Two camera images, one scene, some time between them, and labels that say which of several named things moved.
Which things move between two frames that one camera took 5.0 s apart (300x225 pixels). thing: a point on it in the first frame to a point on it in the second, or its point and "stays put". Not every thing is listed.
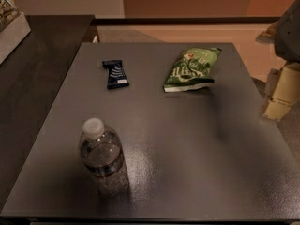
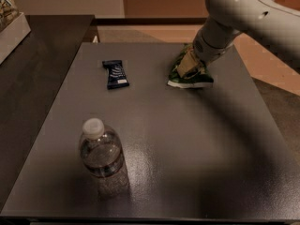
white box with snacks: (14, 26) stays put
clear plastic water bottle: (103, 156) stays put
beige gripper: (289, 37) to (208, 52)
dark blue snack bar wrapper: (116, 76) stays put
